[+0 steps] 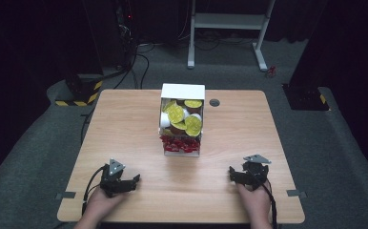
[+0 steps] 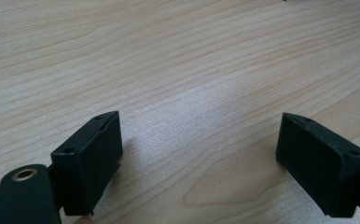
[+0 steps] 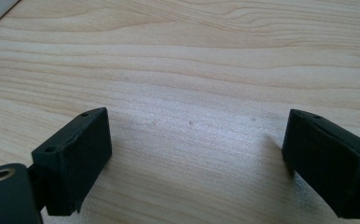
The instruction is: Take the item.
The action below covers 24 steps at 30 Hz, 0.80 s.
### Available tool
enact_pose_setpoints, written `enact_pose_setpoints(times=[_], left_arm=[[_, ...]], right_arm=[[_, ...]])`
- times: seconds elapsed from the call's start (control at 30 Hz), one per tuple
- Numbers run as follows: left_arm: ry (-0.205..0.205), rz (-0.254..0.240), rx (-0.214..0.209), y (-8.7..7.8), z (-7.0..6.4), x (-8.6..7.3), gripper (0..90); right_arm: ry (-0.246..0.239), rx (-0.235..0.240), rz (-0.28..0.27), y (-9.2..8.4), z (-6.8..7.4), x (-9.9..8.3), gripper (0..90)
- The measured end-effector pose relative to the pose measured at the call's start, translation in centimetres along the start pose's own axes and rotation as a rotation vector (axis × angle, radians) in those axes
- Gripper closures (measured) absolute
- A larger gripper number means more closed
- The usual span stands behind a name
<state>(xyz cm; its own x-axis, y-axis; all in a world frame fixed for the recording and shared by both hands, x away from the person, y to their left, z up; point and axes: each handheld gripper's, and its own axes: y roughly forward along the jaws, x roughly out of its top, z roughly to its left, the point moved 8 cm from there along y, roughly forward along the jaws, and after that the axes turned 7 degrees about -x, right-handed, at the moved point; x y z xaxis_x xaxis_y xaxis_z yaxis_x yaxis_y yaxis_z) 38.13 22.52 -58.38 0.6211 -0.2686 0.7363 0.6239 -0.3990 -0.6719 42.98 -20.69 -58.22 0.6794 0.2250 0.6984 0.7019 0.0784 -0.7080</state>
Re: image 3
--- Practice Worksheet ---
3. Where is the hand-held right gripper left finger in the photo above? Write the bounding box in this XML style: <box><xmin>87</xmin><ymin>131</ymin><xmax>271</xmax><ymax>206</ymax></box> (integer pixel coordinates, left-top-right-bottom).
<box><xmin>31</xmin><ymin>106</ymin><xmax>113</xmax><ymax>217</ymax></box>

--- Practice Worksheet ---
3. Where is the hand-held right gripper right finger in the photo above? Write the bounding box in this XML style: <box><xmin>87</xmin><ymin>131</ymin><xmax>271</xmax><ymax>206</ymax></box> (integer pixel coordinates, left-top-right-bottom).
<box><xmin>281</xmin><ymin>108</ymin><xmax>360</xmax><ymax>220</ymax></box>

